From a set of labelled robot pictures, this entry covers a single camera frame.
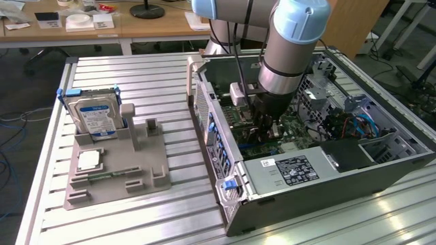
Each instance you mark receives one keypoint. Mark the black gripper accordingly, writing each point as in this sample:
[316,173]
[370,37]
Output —
[272,107]

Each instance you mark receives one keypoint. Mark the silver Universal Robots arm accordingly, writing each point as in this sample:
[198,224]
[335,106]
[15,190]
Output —
[290,56]

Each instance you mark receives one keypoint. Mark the CPU socket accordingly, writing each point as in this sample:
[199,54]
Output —
[246,113]

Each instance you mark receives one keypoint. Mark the installed RAM stick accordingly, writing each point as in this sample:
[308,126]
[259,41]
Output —
[238,125]

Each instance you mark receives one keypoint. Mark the green motherboard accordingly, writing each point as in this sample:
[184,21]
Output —
[299,132]

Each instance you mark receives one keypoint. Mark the perforated metal disk bay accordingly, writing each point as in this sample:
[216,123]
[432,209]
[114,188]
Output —
[316,102]

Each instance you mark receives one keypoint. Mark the grey power supply unit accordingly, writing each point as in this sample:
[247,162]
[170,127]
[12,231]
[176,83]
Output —
[266,178]

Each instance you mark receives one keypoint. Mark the blue case latch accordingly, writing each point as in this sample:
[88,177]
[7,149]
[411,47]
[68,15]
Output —
[228,185]

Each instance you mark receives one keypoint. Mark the open grey PC case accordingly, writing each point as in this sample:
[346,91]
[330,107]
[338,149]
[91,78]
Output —
[307,199]

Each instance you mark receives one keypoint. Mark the wooden cabinet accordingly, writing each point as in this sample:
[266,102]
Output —
[351,25]

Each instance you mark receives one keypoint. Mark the white paper stack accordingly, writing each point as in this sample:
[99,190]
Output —
[195,23]

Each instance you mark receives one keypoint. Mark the black floor stand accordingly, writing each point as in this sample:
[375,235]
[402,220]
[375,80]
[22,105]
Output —
[418,76]

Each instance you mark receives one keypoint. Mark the wooden desk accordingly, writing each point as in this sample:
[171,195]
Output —
[154,25]

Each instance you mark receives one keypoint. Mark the hard disk with blue carrier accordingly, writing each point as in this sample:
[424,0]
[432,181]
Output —
[95,114]

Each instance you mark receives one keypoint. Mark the black round lamp base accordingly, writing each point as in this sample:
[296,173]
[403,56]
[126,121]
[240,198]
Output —
[147,12]

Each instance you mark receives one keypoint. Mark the green RAM stick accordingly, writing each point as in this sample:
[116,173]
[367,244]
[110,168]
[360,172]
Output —
[106,175]

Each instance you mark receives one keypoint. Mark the grey plastic parts rack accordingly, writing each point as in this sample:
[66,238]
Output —
[116,189]

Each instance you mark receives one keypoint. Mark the silver CPU chip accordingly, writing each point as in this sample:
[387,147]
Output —
[88,160]

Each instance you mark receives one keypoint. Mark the white labelled box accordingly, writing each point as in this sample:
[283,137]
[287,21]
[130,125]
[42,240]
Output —
[103,21]

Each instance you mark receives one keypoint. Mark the red packet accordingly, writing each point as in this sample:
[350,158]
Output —
[106,8]

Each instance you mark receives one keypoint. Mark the white box with round bowl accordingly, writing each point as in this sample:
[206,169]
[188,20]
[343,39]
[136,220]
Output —
[80,23]

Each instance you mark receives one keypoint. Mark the black chair base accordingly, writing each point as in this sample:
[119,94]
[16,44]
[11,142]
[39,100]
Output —
[38,57]

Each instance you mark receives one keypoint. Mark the white tape roll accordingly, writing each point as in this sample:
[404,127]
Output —
[64,2]

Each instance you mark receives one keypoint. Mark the white box with black lid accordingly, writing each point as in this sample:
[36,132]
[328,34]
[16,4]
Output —
[47,19]

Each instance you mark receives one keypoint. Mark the white paper slip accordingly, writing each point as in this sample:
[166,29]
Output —
[16,26]

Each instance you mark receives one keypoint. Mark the clear plastic bag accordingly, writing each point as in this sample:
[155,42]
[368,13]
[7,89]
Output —
[14,11]

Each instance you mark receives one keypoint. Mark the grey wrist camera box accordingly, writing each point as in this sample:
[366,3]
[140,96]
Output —
[238,94]

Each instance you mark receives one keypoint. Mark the white desk frame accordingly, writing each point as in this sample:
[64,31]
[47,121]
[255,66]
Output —
[391,28]

